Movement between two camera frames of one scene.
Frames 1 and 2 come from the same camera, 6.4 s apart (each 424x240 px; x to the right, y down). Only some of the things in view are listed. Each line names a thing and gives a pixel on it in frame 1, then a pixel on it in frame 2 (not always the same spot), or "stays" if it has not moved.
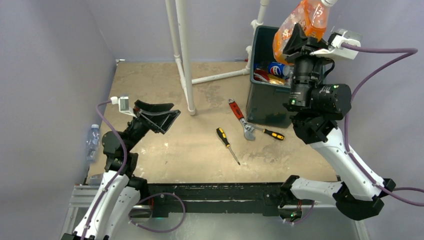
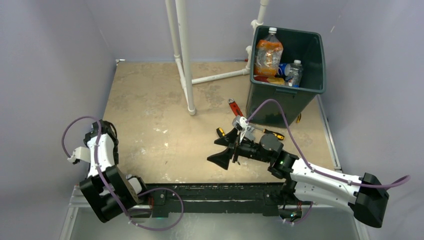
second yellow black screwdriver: (274, 134) stays
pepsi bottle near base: (277, 69) stays
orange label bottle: (312, 15) → (269, 54)
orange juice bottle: (273, 79) stays
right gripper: (313, 44) → (223, 158)
